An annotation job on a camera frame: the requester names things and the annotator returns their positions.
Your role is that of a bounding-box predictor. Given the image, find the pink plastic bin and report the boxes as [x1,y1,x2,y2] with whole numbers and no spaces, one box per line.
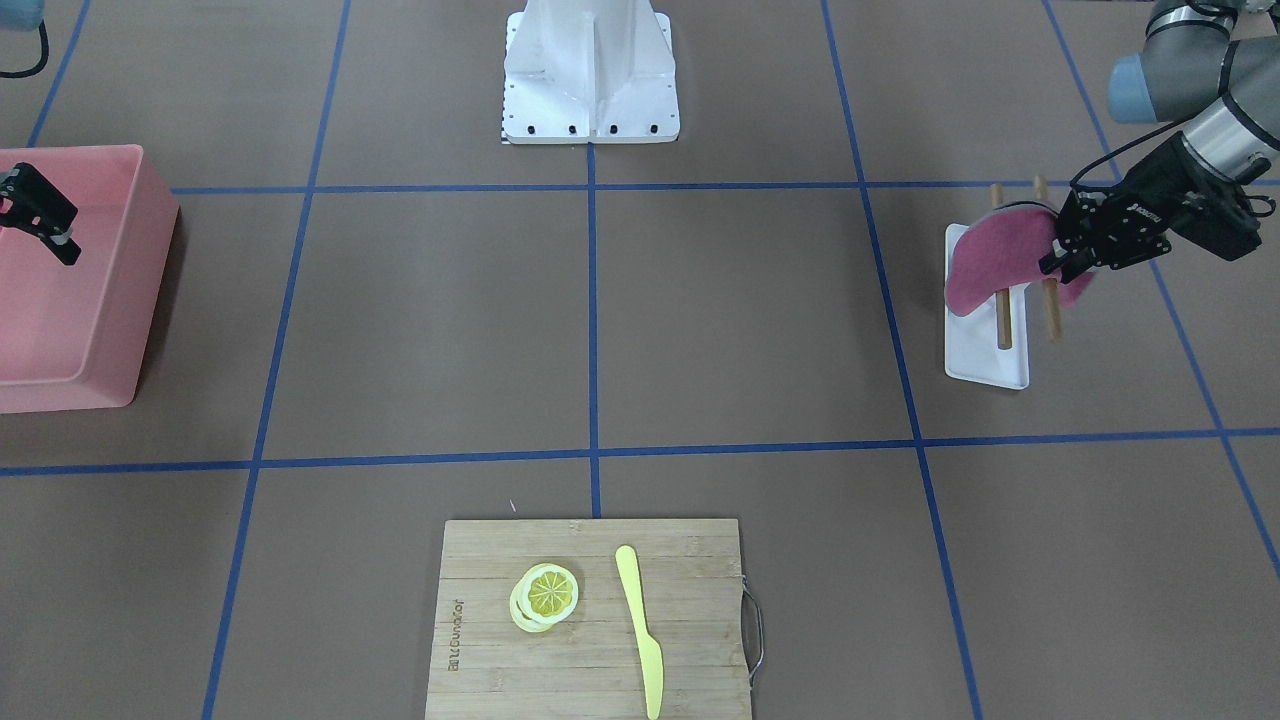
[1,143,179,414]

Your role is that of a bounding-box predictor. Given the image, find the wooden cloth rack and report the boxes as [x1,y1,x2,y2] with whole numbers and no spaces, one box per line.
[989,174,1064,350]

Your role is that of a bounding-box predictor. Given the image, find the yellow lemon slices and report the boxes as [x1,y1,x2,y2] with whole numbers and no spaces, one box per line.
[509,562,580,634]

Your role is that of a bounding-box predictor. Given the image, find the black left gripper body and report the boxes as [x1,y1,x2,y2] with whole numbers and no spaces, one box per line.
[1056,133,1263,269]

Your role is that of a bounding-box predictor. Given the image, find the pink cleaning cloth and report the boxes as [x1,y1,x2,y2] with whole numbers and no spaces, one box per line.
[945,202,1057,316]

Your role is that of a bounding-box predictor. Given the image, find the black braided cable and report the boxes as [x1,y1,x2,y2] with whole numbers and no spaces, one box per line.
[0,20,51,79]

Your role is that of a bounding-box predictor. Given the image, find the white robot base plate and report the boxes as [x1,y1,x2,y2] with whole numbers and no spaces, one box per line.
[500,1,681,145]

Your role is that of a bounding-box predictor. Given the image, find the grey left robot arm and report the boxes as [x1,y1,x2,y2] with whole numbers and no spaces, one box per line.
[1038,1,1279,284]

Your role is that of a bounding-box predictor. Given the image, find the white rectangular tray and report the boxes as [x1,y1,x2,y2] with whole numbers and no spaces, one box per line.
[942,224,1030,391]

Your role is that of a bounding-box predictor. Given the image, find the bamboo cutting board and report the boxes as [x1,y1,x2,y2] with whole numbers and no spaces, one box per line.
[424,519,753,719]

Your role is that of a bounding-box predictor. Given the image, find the yellow plastic knife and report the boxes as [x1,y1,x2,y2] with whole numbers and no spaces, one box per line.
[614,544,666,719]

